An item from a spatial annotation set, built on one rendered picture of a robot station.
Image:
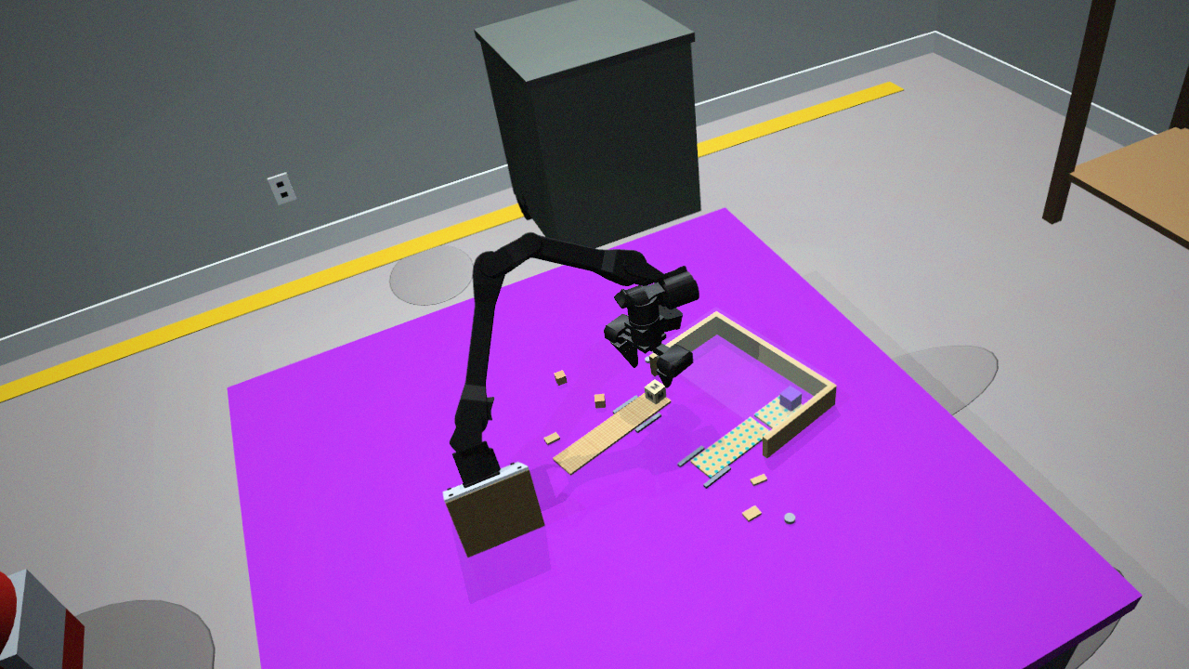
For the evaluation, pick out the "cream flat strip with teal dots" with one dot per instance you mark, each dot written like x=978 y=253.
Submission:
x=726 y=450

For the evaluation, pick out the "peach grid-patterned strip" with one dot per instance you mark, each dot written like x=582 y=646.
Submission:
x=601 y=438

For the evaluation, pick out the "white labelled cube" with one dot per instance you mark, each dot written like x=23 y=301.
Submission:
x=655 y=391

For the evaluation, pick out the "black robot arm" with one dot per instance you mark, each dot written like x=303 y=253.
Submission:
x=477 y=462

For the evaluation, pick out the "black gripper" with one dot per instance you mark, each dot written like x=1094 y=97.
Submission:
x=628 y=337

